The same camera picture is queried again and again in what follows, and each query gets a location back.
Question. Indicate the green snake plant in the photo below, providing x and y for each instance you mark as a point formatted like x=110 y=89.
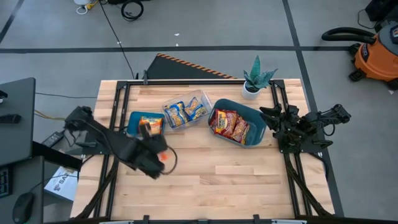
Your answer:
x=256 y=76

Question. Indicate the small teal plastic bin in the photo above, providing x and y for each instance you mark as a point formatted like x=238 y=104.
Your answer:
x=133 y=123

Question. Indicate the large grey-blue plastic bin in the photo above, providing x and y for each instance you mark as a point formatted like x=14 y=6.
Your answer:
x=256 y=130

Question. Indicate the clear plastic bin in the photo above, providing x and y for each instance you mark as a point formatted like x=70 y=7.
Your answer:
x=205 y=102

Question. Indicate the black remote on desk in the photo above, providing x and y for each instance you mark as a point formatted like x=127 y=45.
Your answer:
x=11 y=118

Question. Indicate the black power adapter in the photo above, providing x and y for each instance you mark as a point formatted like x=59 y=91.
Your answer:
x=53 y=139

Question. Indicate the orange shop vacuum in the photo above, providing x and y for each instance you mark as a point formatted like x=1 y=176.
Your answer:
x=377 y=59

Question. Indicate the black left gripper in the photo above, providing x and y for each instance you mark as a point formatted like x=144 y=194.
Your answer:
x=150 y=152

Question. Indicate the black device with blue keys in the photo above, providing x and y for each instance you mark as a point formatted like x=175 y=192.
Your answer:
x=4 y=182

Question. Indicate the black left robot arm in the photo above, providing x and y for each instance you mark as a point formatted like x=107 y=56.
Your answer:
x=105 y=138

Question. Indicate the black computer mouse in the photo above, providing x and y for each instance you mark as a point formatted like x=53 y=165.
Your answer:
x=23 y=208

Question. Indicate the red Maruchan noodle pack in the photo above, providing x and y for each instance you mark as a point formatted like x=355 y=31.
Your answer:
x=241 y=132
x=224 y=123

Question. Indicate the white plant pot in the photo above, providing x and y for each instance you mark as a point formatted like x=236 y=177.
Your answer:
x=248 y=94

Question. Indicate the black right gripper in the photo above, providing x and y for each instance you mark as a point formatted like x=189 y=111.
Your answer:
x=289 y=126

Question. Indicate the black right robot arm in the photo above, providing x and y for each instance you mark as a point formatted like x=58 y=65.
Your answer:
x=335 y=114

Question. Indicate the dark grey desk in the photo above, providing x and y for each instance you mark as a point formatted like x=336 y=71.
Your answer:
x=15 y=137

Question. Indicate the black aluminium table frame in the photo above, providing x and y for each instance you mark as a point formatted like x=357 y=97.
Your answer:
x=202 y=82

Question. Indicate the black mat with hazard stripes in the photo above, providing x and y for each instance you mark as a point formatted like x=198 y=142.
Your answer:
x=174 y=70

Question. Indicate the white cardboard box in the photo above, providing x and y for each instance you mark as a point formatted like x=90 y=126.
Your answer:
x=62 y=185

